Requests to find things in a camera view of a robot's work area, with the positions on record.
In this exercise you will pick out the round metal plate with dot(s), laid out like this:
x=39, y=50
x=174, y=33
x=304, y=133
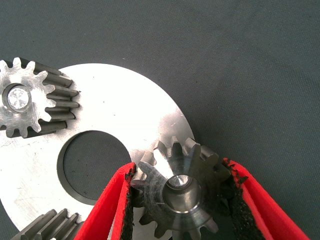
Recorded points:
x=112, y=105

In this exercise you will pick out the small matte steel gear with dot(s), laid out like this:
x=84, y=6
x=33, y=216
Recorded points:
x=25, y=112

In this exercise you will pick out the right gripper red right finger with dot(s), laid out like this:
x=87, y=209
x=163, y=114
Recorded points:
x=262, y=220

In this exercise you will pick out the small dark steel gear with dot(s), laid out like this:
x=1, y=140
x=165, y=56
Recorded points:
x=175, y=207

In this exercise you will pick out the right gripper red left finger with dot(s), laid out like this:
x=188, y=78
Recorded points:
x=105, y=220

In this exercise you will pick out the small shiny steel gear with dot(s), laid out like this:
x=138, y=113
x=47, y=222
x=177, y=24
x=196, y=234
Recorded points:
x=50, y=225

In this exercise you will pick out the dark grey table cloth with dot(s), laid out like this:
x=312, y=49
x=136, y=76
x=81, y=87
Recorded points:
x=225, y=62

